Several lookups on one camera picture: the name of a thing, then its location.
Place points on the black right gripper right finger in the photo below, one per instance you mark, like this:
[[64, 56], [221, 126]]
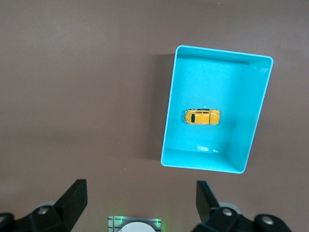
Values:
[[210, 212]]

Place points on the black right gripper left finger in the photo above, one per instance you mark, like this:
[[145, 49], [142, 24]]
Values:
[[70, 205]]

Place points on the yellow beetle toy car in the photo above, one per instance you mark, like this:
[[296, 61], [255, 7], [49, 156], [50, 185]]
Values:
[[202, 117]]

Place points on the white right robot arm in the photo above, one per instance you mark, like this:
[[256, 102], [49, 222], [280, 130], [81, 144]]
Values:
[[137, 227]]

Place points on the teal plastic bin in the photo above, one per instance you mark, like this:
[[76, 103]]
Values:
[[205, 82]]

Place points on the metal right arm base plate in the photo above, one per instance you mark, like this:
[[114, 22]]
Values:
[[113, 223]]

